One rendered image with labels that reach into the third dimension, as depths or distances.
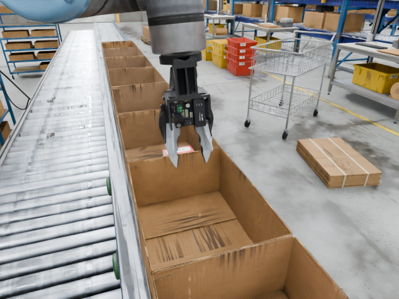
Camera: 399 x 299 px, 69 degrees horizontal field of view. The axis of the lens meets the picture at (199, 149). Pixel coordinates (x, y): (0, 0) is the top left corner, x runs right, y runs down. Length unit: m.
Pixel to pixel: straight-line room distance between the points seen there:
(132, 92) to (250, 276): 1.18
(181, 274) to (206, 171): 0.44
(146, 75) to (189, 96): 1.53
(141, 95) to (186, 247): 0.99
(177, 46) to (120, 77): 1.53
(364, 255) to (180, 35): 1.98
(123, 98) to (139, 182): 0.78
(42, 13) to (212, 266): 0.47
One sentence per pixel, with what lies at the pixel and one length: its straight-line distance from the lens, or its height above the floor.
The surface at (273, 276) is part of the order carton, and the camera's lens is 0.70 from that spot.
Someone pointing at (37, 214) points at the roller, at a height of 0.74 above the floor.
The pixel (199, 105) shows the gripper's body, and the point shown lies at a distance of 0.48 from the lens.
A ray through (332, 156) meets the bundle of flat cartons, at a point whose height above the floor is 0.13.
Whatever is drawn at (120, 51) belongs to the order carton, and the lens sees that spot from 2.74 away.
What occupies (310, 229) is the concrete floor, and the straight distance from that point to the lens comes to 2.27.
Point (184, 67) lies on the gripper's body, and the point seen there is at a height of 1.38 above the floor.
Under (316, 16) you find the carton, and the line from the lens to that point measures 6.94.
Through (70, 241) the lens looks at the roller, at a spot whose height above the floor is 0.75.
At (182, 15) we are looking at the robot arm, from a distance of 0.47.
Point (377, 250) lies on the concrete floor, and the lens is 2.31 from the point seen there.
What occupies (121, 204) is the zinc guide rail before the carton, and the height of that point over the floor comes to 0.89.
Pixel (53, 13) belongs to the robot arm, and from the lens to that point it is 0.36.
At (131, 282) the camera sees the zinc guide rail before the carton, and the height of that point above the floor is 0.89.
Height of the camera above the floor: 1.48
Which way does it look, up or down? 29 degrees down
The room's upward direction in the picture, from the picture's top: straight up
